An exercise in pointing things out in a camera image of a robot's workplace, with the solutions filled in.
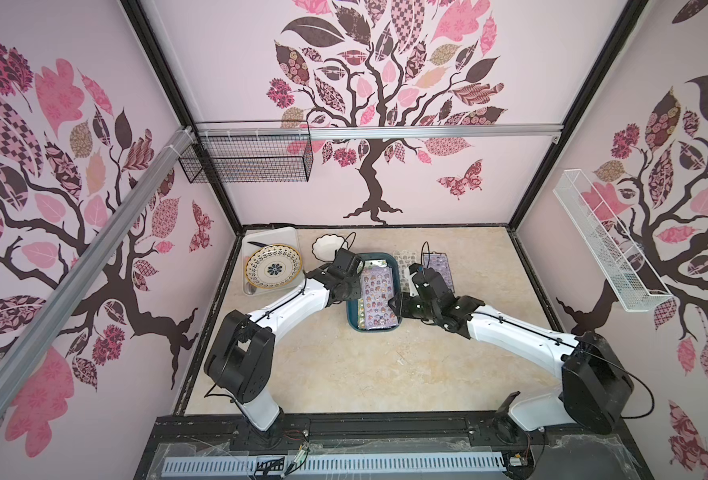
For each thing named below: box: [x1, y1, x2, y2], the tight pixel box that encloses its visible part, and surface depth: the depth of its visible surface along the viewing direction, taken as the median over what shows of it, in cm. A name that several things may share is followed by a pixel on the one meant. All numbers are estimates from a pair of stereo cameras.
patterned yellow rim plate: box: [244, 244, 303, 289], surface depth 109 cm
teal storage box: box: [347, 253, 402, 332], surface depth 90 cm
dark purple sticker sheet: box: [423, 251, 455, 297], surface depth 110 cm
